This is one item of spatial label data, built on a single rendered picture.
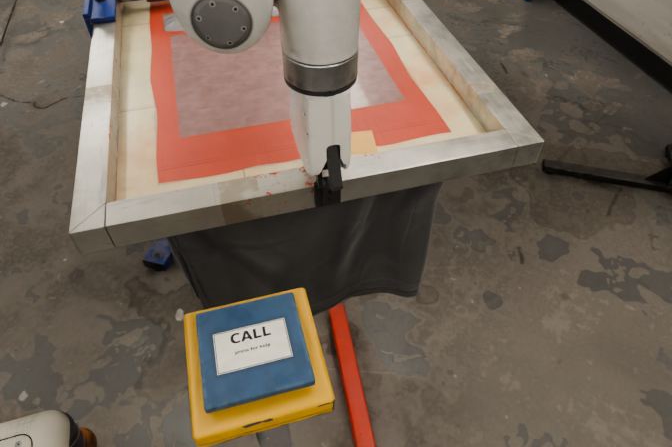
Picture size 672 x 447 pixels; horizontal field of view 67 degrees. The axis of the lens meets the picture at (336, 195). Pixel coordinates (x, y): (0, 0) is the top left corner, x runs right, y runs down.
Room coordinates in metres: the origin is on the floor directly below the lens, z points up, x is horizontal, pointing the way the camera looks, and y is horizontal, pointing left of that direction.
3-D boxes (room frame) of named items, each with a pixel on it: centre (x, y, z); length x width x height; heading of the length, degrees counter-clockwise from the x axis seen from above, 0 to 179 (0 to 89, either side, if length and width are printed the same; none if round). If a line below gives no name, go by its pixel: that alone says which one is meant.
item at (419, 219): (0.53, 0.04, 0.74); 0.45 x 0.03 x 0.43; 105
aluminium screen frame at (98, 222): (0.81, 0.11, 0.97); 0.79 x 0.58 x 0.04; 15
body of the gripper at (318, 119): (0.45, 0.02, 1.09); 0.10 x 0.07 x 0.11; 15
